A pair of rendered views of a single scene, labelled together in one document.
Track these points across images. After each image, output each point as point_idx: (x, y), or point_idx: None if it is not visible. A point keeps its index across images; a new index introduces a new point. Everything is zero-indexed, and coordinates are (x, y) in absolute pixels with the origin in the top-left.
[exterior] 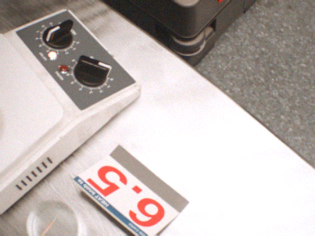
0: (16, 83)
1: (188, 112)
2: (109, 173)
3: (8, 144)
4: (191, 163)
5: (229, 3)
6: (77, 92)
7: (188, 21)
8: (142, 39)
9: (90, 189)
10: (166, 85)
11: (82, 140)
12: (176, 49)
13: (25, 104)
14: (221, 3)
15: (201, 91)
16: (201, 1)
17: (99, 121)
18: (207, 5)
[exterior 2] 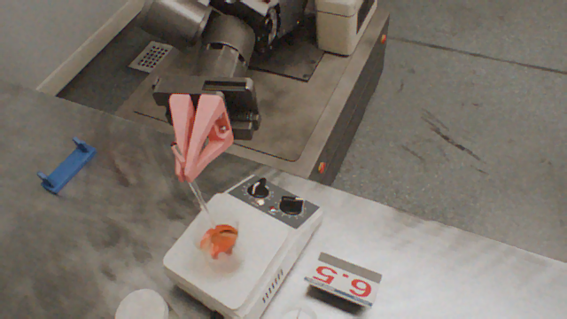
0: (245, 221)
1: (356, 219)
2: (323, 270)
3: (253, 264)
4: (372, 249)
5: (325, 174)
6: (289, 220)
7: None
8: (309, 184)
9: (318, 282)
10: (336, 207)
11: (298, 253)
12: None
13: (257, 233)
14: (322, 174)
15: (359, 205)
16: (311, 175)
17: (306, 237)
18: (314, 176)
